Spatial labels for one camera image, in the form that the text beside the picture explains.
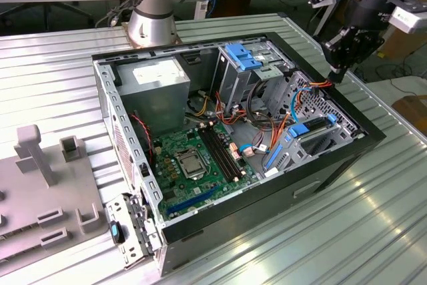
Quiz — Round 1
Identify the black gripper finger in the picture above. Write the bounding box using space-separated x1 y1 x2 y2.
332 36 385 84
320 26 353 74

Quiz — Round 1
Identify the orange red power wire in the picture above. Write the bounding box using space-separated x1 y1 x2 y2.
266 79 335 156

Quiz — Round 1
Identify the blue data wire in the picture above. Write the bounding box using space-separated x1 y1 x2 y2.
237 85 316 158

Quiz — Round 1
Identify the hard disk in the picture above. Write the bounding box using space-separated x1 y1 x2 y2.
264 113 337 171

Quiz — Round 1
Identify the silver disk bay cage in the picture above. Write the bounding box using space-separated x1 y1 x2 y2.
260 70 365 179

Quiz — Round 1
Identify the brown cardboard box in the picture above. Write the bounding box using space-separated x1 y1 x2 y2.
390 94 427 129

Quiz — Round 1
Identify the blue plastic drive latch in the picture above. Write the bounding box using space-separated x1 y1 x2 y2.
225 43 254 61
239 57 266 71

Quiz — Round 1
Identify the silver optical drive cage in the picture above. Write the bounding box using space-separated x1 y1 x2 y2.
213 40 297 117

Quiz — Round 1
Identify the black RAM slot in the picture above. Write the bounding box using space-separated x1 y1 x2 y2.
207 123 246 180
199 124 238 183
211 121 250 179
203 123 242 182

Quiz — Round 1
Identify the silver CPU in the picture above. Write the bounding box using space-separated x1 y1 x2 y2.
181 157 204 178

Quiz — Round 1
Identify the silver power supply box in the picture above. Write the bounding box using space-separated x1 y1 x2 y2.
113 56 191 132

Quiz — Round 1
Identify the CPU socket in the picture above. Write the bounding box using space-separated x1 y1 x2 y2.
173 148 211 182

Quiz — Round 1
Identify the black open PC case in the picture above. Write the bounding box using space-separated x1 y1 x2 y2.
90 31 388 278

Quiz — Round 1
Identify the blue expansion slot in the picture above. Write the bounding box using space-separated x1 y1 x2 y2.
165 185 220 216

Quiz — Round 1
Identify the black case fan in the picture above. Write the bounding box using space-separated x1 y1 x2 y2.
129 109 156 168

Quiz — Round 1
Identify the green motherboard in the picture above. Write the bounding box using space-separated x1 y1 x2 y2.
151 120 264 222

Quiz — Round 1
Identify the grey parts rack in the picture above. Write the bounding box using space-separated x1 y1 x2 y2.
0 123 110 268

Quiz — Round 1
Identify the black cable bundle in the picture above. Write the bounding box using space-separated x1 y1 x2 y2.
245 79 280 129

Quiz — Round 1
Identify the red orange wire bundle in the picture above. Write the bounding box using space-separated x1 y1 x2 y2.
215 90 256 131

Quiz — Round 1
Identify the yellow black power wire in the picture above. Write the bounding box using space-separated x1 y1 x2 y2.
185 96 215 118

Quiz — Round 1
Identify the red black twisted fan wire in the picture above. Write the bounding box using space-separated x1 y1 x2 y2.
130 113 155 166

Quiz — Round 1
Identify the black knob with blue ring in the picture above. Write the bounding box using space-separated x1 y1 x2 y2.
111 220 126 244

